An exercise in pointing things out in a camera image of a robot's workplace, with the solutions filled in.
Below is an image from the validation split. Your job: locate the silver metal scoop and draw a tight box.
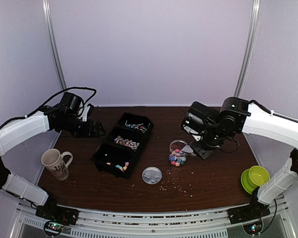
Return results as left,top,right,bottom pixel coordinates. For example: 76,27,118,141
181,144,196,157

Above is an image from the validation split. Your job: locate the aluminium corner post left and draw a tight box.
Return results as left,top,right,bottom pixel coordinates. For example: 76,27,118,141
42,0,67,89

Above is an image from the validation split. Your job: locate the clear plastic jar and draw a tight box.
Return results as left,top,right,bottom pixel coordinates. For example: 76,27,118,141
168,140,187,167

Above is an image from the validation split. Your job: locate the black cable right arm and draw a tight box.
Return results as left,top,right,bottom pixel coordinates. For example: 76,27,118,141
221,99,298,153

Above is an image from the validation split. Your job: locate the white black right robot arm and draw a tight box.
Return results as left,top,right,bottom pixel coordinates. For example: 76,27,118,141
181,97,298,219

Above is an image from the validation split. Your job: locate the green saucer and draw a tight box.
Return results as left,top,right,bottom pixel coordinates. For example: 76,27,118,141
240,169,258,194

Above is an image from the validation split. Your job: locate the beige patterned ceramic mug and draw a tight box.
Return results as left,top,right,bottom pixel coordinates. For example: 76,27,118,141
41,149,73,181

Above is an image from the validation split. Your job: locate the black three-compartment candy tray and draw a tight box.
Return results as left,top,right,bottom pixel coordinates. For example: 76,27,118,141
91,113,154,179

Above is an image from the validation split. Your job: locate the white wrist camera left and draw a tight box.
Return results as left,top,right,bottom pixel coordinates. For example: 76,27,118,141
79,104,94,122

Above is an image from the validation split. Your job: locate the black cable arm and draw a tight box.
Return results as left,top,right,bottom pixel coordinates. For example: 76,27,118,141
0,86,97,131
221,99,298,153

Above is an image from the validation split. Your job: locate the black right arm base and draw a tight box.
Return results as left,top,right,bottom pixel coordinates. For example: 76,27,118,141
227,196,270,236

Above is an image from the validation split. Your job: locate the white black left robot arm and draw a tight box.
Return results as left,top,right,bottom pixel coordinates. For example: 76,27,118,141
0,89,106,220

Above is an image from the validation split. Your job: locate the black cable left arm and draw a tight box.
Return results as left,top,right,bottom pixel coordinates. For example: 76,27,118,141
0,86,97,131

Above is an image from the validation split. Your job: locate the aluminium corner post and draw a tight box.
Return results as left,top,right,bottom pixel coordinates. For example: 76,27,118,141
42,0,67,89
234,0,261,97

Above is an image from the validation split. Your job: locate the silver metal jar lid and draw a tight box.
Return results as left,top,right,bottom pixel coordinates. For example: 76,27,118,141
142,167,162,184

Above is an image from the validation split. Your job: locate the aluminium corner post right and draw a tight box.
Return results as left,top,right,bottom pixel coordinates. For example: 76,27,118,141
234,0,261,97

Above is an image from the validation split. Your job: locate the green bowl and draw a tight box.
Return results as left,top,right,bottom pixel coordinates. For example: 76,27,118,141
247,166,270,187

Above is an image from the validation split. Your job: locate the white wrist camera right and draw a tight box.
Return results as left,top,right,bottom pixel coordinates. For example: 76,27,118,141
183,125,202,141

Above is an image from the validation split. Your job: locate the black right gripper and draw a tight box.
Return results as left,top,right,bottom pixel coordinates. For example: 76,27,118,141
190,124,227,160

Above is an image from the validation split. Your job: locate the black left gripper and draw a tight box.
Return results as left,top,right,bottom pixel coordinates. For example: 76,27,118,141
58,113,106,138

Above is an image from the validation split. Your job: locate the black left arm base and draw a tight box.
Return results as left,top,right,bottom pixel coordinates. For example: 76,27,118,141
32,195,79,238

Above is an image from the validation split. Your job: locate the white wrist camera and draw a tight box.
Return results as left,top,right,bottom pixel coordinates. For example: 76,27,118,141
183,125,202,141
79,104,94,122

